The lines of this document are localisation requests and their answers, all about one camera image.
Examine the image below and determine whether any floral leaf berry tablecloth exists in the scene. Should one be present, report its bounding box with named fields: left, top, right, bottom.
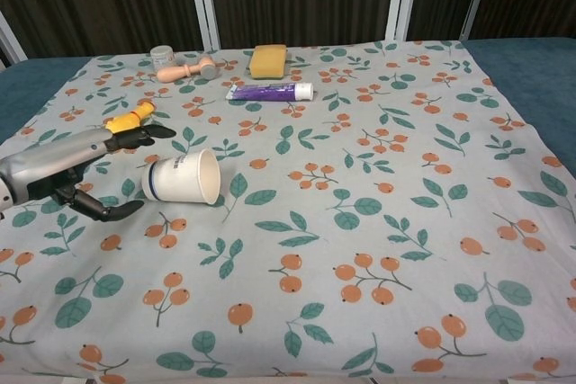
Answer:
left=0, top=40, right=576, bottom=384

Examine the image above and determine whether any yellow rubber chicken toy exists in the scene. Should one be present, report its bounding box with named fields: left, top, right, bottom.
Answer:
left=102, top=103, right=158, bottom=136

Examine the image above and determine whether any yellow sponge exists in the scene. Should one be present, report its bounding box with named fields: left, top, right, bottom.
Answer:
left=249, top=44, right=288, bottom=80

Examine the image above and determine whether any white paper cup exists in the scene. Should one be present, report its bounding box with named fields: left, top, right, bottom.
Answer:
left=141, top=148, right=221, bottom=205

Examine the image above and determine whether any wooden massager tool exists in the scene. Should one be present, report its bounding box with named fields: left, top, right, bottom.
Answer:
left=157, top=56, right=221, bottom=84

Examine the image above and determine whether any purple white toothpaste tube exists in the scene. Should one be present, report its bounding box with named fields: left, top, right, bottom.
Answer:
left=225, top=82, right=314, bottom=102

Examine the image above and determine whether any small grey jar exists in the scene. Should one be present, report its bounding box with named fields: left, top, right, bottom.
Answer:
left=150, top=45, right=176, bottom=69

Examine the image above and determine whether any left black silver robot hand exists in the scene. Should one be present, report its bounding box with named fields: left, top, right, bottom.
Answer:
left=0, top=125, right=177, bottom=223

